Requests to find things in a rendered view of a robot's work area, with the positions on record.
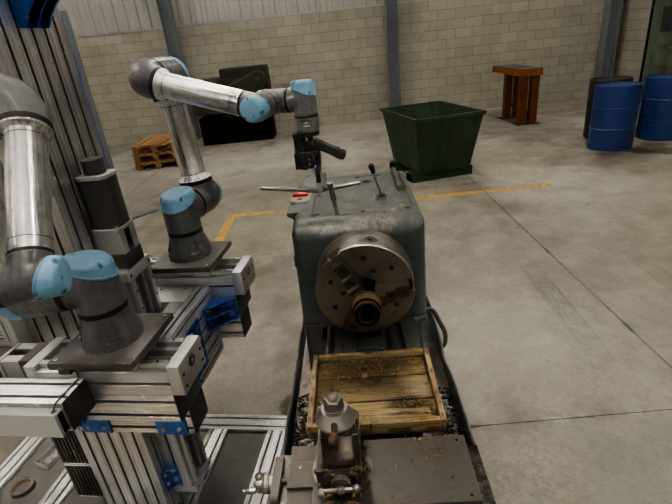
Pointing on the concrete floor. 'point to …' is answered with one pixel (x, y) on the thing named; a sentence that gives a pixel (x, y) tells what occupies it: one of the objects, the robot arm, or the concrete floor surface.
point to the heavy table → (520, 92)
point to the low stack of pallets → (153, 151)
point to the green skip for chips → (432, 138)
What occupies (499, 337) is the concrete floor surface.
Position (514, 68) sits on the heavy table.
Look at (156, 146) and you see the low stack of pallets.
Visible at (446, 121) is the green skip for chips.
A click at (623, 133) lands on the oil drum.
